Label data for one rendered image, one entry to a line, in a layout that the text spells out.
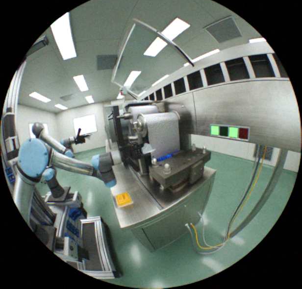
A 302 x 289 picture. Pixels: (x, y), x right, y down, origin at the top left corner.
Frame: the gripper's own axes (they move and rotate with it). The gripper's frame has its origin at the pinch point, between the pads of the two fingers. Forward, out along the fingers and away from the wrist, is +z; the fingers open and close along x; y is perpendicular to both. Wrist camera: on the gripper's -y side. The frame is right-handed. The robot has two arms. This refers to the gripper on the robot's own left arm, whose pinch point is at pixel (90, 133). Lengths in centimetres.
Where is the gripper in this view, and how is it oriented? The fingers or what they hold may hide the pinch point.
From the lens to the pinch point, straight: 107.6
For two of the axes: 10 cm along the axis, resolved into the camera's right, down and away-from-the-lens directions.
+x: 7.9, 1.6, -5.9
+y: 0.2, 9.6, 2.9
